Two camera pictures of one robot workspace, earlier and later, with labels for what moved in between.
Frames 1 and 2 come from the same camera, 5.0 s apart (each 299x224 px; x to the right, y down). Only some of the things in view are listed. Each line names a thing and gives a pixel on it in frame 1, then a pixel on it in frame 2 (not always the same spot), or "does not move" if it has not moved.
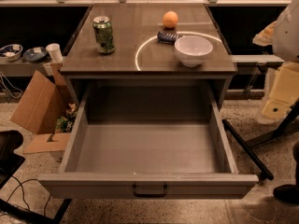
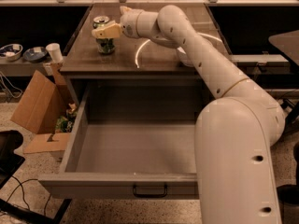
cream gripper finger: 285,91 -> 109,29
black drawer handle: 149,194 does not move
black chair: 9,161 does not move
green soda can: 104,35 does not move
